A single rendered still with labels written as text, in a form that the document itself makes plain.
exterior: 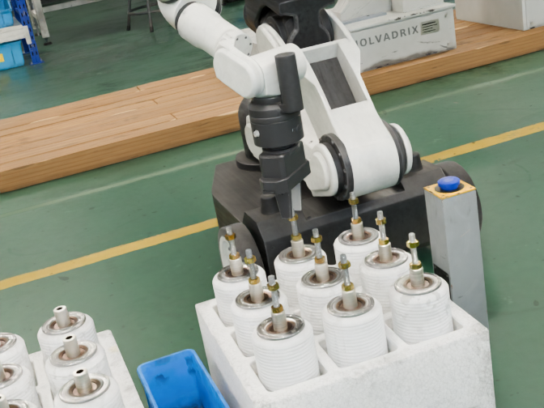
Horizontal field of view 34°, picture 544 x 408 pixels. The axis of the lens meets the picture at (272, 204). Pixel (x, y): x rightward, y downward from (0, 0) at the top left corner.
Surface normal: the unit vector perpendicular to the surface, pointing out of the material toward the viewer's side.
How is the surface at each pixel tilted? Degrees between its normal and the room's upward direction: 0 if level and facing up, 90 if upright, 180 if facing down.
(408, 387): 90
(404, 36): 90
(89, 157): 90
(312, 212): 0
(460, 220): 90
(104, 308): 0
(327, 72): 52
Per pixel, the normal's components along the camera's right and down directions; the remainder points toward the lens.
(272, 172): -0.45, 0.39
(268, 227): 0.12, -0.45
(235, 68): -0.75, 0.35
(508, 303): -0.17, -0.92
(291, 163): 0.88, 0.03
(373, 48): 0.34, 0.28
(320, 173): -0.92, 0.27
